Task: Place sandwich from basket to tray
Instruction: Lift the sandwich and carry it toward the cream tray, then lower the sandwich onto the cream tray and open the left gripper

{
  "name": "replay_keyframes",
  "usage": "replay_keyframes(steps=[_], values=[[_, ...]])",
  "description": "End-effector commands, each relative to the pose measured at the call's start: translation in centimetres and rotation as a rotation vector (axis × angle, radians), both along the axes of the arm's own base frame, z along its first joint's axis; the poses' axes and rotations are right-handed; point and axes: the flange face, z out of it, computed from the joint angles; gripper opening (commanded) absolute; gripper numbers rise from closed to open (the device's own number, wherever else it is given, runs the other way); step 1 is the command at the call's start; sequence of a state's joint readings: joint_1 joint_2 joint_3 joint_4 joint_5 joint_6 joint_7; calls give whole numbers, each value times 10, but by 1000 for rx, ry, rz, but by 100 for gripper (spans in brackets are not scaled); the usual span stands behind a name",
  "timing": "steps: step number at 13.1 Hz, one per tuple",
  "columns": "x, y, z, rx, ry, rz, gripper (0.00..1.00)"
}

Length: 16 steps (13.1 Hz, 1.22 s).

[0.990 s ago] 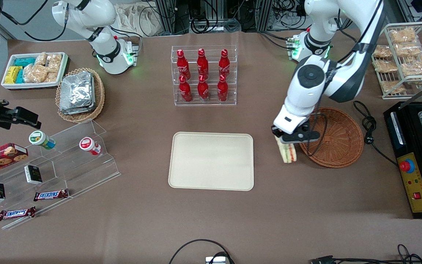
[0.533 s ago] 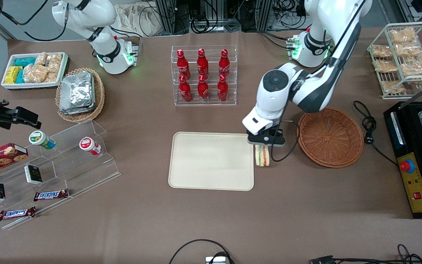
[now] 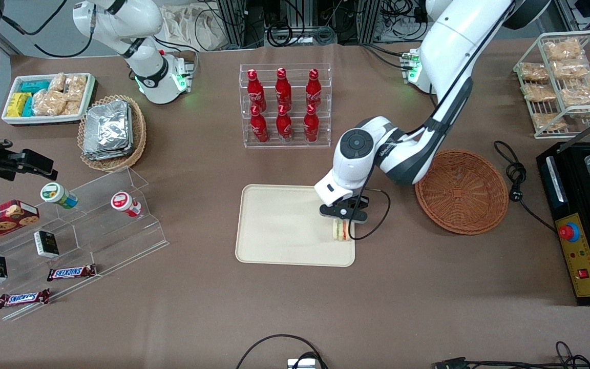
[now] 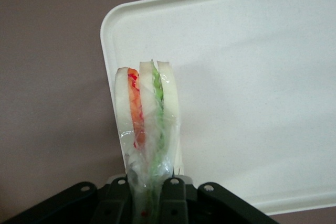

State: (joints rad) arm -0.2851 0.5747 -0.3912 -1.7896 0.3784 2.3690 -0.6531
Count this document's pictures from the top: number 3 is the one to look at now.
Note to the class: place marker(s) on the Snickers bar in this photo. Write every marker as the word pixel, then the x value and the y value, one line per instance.
pixel 71 272
pixel 23 298

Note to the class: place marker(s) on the green lidded cup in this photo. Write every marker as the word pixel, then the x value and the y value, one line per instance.
pixel 57 195

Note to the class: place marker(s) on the yellow snack packet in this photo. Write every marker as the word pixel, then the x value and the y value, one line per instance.
pixel 17 104

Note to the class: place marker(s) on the black sealing machine yellow panel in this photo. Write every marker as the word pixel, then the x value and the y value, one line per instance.
pixel 579 246

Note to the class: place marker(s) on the grey metal lever bar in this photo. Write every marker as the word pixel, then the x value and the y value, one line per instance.
pixel 589 123

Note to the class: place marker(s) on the white cloth bag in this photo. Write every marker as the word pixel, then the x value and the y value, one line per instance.
pixel 192 25

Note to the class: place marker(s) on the small white device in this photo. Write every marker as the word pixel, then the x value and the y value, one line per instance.
pixel 302 364

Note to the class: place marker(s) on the aluminium frame post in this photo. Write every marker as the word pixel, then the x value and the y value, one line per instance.
pixel 231 23
pixel 369 20

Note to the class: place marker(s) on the red cola bottle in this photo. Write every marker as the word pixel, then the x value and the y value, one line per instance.
pixel 311 125
pixel 283 88
pixel 259 127
pixel 255 89
pixel 314 89
pixel 283 125

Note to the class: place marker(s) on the clear acrylic stepped display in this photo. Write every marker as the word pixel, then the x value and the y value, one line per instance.
pixel 116 241

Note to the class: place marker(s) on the white rectangular snack bin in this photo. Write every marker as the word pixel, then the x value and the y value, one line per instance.
pixel 13 120

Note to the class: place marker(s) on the light tan wicker basket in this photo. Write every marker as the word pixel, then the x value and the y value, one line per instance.
pixel 139 133

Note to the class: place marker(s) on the clear bag of crackers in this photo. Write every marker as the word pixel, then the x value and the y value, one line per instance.
pixel 582 95
pixel 562 49
pixel 538 92
pixel 570 69
pixel 49 103
pixel 533 72
pixel 76 88
pixel 72 107
pixel 57 82
pixel 548 122

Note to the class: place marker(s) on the beige plastic tray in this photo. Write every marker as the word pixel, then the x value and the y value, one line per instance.
pixel 285 230

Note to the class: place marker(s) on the brown round wicker basket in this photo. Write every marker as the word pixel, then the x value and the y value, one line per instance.
pixel 461 192

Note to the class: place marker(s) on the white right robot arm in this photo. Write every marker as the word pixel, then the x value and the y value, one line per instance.
pixel 141 20

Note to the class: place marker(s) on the teal snack packet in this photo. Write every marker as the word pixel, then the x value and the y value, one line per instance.
pixel 28 106
pixel 35 86

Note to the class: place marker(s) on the sandwich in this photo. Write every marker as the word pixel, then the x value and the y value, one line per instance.
pixel 342 231

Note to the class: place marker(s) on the clear acrylic bottle rack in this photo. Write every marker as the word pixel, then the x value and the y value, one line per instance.
pixel 246 138

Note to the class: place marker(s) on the red lidded cup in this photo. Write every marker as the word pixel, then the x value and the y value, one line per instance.
pixel 123 202

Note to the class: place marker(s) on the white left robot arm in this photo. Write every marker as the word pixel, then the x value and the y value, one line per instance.
pixel 454 36

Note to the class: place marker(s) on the silver foil packs stack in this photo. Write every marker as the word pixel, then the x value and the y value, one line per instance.
pixel 108 130

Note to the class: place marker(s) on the red cookie box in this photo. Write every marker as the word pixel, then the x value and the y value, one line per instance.
pixel 0 220

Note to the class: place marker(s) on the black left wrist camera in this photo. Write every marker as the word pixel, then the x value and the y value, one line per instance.
pixel 343 211

